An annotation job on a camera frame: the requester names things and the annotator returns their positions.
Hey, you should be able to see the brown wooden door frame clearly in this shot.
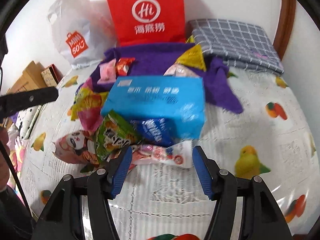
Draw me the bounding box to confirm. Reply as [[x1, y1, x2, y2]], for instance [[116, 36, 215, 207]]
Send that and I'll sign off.
[[272, 0, 297, 60]]

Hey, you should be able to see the red strawberry candy packet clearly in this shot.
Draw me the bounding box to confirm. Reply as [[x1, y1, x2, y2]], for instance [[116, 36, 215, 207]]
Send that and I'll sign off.
[[130, 140, 193, 168]]

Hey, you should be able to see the blue snack packet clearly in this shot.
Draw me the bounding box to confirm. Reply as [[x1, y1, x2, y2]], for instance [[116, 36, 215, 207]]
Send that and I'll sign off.
[[130, 118, 178, 147]]

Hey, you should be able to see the patterned box with red edge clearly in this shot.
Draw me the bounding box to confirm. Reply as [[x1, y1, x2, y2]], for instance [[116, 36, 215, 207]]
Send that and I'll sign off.
[[40, 64, 64, 87]]

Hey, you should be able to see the pink twisted candy packet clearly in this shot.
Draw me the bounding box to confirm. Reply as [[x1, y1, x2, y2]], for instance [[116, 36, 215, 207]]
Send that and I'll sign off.
[[97, 59, 117, 84]]

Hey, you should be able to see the person's left hand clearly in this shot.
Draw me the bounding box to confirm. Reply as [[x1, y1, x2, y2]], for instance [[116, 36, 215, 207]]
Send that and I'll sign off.
[[0, 127, 11, 193]]

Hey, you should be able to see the blue tissue pack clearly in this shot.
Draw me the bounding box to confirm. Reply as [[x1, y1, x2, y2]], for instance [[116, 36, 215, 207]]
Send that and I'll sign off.
[[101, 76, 206, 140]]

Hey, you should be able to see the white spotted cloth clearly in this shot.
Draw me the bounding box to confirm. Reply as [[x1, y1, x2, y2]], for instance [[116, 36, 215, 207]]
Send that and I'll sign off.
[[7, 105, 42, 140]]

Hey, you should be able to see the red paper bag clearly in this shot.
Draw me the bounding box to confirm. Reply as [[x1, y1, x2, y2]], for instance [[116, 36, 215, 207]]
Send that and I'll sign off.
[[104, 0, 187, 47]]

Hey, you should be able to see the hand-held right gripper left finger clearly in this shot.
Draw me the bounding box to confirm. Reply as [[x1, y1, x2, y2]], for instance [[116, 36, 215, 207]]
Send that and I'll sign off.
[[32, 145, 133, 240]]

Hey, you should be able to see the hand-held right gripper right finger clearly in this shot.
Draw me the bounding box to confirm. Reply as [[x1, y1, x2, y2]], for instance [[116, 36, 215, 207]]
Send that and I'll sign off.
[[192, 145, 293, 240]]

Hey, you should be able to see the black cable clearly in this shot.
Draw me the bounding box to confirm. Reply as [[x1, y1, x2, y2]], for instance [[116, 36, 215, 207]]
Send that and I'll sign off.
[[0, 140, 32, 213]]

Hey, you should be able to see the purple towel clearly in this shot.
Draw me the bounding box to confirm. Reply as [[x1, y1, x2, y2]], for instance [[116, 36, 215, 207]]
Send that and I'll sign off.
[[90, 42, 244, 114]]

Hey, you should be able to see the yellow triangular snack packet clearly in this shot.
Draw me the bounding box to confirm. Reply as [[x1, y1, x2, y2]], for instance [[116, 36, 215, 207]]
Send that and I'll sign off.
[[176, 44, 207, 71]]

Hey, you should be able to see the grey checked folded cloth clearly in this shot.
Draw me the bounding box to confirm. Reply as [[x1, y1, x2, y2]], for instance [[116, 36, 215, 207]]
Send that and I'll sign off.
[[187, 18, 284, 75]]

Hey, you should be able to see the fruit print tablecloth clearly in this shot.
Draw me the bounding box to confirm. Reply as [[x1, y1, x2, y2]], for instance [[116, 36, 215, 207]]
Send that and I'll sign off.
[[15, 62, 317, 240]]

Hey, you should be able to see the small red snack packet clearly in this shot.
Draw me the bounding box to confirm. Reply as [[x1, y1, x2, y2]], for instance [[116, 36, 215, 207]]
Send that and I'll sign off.
[[115, 57, 135, 76]]

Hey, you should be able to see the panda face snack packet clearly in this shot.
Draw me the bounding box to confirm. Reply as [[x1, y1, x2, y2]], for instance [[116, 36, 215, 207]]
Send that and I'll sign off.
[[52, 129, 100, 167]]

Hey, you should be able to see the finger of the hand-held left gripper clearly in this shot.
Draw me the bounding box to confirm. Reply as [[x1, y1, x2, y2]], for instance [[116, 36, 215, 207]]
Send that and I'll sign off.
[[0, 87, 60, 117]]

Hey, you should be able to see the green snack packet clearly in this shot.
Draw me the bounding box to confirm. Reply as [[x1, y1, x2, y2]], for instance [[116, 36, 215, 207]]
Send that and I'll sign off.
[[95, 109, 142, 163]]

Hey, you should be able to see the white plastic shopping bag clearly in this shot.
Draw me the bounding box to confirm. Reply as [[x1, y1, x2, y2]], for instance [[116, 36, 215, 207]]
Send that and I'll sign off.
[[47, 0, 118, 70]]

